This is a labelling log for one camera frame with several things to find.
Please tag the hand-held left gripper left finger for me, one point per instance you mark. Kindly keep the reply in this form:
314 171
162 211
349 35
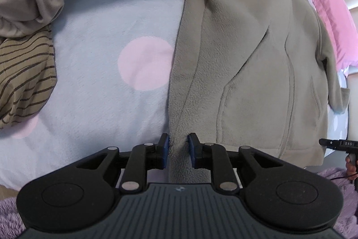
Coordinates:
165 149

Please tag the brown striped garment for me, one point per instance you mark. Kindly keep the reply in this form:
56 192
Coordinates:
22 73

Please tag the polka dot bed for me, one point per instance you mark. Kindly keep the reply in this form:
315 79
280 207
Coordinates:
98 17

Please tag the tan cloth garment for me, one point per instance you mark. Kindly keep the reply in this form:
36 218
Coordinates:
25 3

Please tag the pink pillow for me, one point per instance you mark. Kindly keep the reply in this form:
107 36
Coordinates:
327 9

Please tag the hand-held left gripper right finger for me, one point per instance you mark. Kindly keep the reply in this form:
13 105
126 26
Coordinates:
192 149

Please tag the person's right hand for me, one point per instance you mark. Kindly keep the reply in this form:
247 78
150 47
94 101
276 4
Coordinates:
350 169

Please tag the beige fleece hoodie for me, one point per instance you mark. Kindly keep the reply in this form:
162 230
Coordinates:
237 59

